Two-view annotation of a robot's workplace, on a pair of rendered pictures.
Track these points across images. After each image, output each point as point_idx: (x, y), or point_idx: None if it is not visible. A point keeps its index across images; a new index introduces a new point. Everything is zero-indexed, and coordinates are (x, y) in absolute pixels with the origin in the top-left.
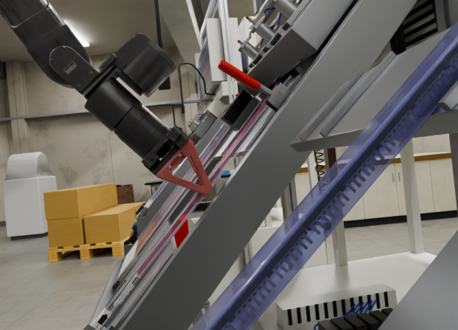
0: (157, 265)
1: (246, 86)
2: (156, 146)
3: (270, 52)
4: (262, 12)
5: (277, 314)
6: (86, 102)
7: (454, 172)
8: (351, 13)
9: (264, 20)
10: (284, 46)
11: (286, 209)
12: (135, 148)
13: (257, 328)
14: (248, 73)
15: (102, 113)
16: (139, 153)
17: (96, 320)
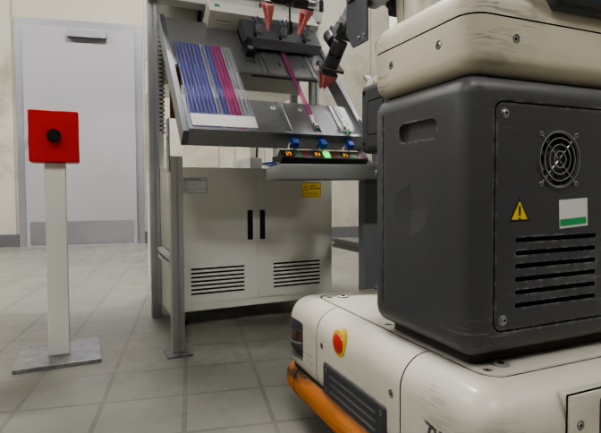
0: (321, 111)
1: (250, 40)
2: (342, 68)
3: (300, 44)
4: None
5: (251, 164)
6: (346, 45)
7: (312, 104)
8: (322, 50)
9: None
10: (310, 46)
11: (158, 123)
12: (337, 65)
13: (244, 173)
14: (268, 38)
15: (344, 50)
16: (336, 67)
17: (344, 121)
